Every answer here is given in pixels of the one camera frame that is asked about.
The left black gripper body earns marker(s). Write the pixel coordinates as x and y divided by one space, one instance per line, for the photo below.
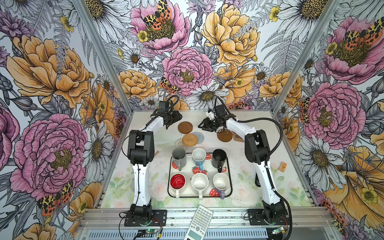
173 117

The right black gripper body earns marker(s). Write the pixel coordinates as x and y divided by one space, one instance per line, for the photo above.
217 122

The blue grey fabric coaster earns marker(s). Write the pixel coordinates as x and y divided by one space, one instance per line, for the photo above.
200 137

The brown round wooden coaster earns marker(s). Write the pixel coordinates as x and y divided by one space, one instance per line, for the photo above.
225 135

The woven rattan round coaster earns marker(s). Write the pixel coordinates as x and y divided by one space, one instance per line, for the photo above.
190 140

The white woven round coaster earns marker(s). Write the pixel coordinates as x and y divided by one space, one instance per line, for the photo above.
179 144

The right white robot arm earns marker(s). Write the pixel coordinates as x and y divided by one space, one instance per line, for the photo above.
257 152

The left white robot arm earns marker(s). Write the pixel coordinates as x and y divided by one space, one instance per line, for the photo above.
141 152

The paw print cork coaster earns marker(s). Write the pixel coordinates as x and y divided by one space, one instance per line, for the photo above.
237 138

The blue white mug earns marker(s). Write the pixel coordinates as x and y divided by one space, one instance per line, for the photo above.
199 156

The black mug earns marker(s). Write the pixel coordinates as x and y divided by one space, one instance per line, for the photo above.
219 158

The grey mug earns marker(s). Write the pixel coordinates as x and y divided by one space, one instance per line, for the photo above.
179 158

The strawberry print serving tray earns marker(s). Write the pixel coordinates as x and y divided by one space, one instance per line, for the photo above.
191 169

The purple white mug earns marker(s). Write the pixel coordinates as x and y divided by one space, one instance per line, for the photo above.
221 183

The red mug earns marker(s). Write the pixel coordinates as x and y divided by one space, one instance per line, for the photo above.
178 184

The small orange biscuit tile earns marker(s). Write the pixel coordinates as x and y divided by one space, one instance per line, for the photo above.
283 167

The white calculator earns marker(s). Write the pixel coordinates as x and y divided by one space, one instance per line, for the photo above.
199 224

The left green circuit board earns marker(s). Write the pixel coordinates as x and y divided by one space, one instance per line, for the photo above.
149 233

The green circuit board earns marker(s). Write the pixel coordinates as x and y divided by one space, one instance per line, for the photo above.
149 233
280 230

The right green circuit board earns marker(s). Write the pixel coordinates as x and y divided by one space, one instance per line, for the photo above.
280 230

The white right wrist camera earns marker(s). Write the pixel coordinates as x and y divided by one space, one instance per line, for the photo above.
211 115

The black handle tool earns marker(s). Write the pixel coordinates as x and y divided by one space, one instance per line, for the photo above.
257 182

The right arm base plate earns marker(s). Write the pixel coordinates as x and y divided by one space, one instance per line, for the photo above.
265 217

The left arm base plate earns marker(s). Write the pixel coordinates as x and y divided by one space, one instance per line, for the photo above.
157 218

